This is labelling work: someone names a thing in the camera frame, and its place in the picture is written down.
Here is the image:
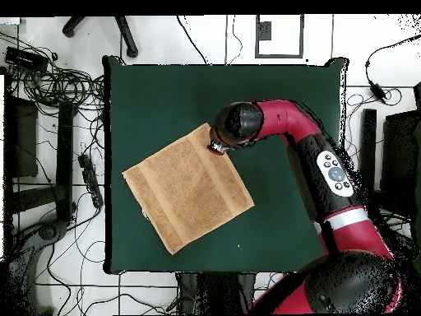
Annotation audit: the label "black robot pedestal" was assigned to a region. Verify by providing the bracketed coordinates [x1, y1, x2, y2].
[177, 272, 257, 315]

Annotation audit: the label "black round device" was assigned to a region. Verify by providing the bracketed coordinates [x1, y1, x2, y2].
[37, 219, 69, 243]

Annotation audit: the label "orange terry towel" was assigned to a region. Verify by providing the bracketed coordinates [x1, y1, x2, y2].
[121, 122, 256, 255]

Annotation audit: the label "dark green table cloth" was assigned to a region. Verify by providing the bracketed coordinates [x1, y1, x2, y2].
[102, 54, 349, 276]

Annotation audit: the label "dark grey floor plate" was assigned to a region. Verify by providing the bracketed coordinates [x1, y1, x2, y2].
[257, 21, 273, 41]

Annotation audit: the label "grey floor frame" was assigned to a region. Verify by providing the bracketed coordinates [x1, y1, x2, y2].
[255, 14, 304, 59]

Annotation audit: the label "black power adapter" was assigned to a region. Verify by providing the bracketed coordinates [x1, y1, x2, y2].
[368, 80, 388, 104]

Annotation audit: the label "black metal frame stand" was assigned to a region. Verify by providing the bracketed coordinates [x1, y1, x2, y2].
[359, 81, 421, 215]
[2, 67, 78, 231]

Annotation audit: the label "black power strip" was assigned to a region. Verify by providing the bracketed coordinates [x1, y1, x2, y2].
[77, 153, 104, 210]

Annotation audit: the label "tangled black cables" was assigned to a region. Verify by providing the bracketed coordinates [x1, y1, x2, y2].
[0, 32, 106, 132]

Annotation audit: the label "black box device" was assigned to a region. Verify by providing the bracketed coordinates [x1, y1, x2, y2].
[4, 46, 49, 72]

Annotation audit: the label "black tripod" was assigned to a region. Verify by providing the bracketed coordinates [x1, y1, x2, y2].
[62, 15, 139, 58]

